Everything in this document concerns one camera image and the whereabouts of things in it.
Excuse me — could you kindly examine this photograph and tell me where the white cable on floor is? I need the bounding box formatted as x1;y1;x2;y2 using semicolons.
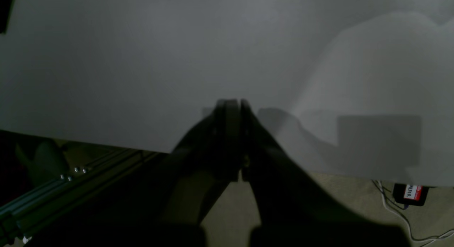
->
371;180;454;245

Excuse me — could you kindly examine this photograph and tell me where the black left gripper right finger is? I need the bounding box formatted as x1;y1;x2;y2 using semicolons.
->
240;99;410;247

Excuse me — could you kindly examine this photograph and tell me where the aluminium table frame rail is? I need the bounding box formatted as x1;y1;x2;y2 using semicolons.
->
0;149;160;246

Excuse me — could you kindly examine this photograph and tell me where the black power adapter red label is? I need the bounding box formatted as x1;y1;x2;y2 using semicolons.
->
392;184;430;207

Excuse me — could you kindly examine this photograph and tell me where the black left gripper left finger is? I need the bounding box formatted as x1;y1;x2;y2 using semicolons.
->
26;100;242;247

